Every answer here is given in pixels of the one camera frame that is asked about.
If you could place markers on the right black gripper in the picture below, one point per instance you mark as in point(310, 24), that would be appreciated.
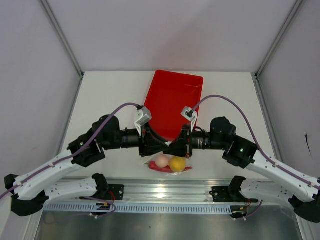
point(181, 147)

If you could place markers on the clear zip top bag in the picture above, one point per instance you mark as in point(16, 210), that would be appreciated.
point(170, 156)

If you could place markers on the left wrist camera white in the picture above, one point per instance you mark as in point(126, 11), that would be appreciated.
point(142, 117)

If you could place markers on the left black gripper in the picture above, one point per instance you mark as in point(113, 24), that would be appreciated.
point(149, 143)

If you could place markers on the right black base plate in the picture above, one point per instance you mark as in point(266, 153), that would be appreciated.
point(231, 193)

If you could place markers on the slotted cable duct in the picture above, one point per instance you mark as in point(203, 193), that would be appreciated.
point(146, 208)

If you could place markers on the red plastic tray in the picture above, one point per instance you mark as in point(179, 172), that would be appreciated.
point(169, 93)

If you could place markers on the yellow bell pepper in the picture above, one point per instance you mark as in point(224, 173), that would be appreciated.
point(177, 164)

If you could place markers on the red chili pepper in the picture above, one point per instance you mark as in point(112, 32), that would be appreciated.
point(167, 169)

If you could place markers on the aluminium mounting rail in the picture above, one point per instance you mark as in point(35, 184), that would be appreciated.
point(167, 191)

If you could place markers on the left aluminium frame post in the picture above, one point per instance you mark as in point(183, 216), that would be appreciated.
point(46, 7)

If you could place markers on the right aluminium frame post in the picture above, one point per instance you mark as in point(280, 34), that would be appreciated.
point(283, 30)

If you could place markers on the aluminium frame post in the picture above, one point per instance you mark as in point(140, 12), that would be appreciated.
point(283, 30)
point(46, 7)

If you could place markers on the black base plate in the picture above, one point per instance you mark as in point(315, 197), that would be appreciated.
point(114, 193)
point(231, 193)

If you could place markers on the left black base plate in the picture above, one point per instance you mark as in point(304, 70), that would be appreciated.
point(114, 193)

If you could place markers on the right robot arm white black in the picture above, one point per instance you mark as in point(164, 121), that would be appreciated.
point(285, 186)

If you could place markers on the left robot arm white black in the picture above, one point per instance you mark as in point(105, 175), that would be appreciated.
point(33, 190)

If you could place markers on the pale egg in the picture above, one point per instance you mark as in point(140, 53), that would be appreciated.
point(162, 161)

